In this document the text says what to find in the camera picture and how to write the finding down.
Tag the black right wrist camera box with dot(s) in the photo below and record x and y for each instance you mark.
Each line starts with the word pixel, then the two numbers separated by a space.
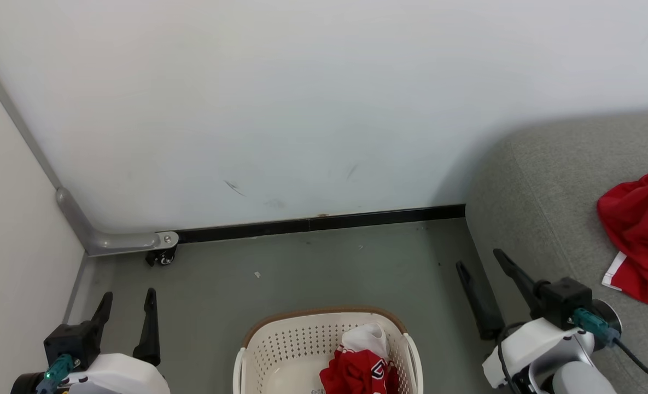
pixel 561 298

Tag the teal camera connector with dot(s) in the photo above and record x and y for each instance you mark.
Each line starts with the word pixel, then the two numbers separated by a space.
pixel 594 325
pixel 57 370

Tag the teal right camera connector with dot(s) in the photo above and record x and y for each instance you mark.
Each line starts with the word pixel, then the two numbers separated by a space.
pixel 594 325

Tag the grey metal partition foot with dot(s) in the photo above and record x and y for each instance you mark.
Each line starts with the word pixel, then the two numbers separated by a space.
pixel 121 241

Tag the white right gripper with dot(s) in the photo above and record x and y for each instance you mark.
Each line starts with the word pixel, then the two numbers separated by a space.
pixel 537 347

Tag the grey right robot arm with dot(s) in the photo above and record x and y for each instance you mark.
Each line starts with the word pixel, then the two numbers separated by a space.
pixel 581 381

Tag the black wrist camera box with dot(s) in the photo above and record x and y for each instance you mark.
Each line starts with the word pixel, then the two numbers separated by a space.
pixel 72 342
pixel 561 298

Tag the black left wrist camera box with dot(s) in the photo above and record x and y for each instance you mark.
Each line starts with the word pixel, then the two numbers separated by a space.
pixel 72 342

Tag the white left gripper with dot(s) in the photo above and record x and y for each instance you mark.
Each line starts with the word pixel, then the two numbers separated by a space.
pixel 116 377

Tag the teal left camera connector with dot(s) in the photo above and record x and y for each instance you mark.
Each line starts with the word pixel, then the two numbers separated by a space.
pixel 57 370

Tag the grey fabric sofa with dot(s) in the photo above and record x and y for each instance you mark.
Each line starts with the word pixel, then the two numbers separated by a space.
pixel 553 208

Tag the plain red garment white trim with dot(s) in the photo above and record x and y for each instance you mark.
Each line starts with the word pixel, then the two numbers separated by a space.
pixel 638 230

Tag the grey partition edge strip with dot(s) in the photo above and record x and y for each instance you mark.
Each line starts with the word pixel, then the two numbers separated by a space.
pixel 17 128

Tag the black caster wheel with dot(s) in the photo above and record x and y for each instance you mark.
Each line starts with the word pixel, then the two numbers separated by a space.
pixel 162 257

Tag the black baseboard strip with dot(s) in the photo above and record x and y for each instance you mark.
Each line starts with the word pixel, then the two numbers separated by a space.
pixel 324 223

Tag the red jersey navy lettering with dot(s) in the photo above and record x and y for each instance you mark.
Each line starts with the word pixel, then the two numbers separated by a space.
pixel 356 368

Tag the cream laundry basket brown rim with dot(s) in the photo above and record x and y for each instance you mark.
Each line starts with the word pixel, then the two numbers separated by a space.
pixel 291 345

